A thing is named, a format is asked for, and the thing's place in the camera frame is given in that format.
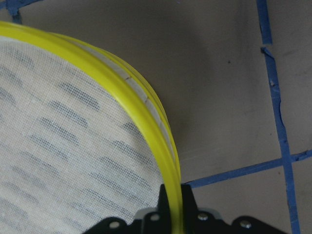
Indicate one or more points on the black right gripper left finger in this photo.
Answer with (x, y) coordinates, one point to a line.
(163, 208)

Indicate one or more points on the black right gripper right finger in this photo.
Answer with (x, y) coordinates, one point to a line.
(190, 208)

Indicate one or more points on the yellow steamer layer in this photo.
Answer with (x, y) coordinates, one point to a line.
(83, 137)

